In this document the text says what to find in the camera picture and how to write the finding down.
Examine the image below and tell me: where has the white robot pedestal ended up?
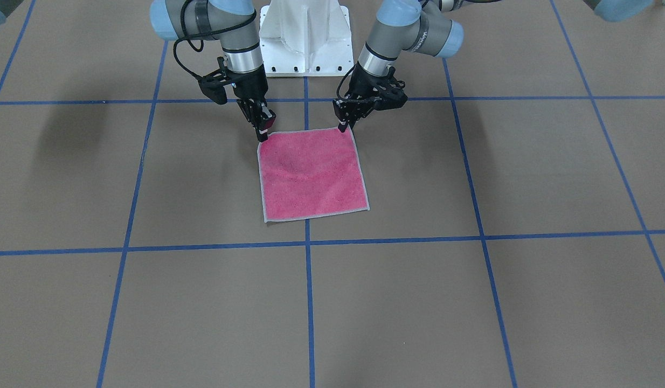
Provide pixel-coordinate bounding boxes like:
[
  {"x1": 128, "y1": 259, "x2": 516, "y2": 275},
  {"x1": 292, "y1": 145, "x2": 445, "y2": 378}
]
[{"x1": 258, "y1": 1, "x2": 355, "y2": 77}]

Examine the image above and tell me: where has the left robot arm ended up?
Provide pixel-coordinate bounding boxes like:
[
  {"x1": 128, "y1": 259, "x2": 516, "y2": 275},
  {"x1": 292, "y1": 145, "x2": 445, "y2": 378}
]
[{"x1": 333, "y1": 1, "x2": 464, "y2": 133}]

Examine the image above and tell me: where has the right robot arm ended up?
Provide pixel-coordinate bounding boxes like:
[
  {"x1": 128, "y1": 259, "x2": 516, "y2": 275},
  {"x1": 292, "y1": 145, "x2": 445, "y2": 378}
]
[{"x1": 149, "y1": 1, "x2": 276, "y2": 142}]

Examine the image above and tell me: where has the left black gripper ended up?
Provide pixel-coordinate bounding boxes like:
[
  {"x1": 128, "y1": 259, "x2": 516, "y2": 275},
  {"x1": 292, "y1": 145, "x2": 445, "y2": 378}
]
[{"x1": 335, "y1": 63, "x2": 388, "y2": 133}]

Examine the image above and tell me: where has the pink square towel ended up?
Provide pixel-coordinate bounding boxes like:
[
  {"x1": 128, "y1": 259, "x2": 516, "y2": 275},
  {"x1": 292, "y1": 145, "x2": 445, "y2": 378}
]
[{"x1": 257, "y1": 127, "x2": 370, "y2": 223}]

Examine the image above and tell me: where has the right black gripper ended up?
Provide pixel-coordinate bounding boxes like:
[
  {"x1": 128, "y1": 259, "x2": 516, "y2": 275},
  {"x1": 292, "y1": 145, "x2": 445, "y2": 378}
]
[{"x1": 232, "y1": 66, "x2": 276, "y2": 142}]

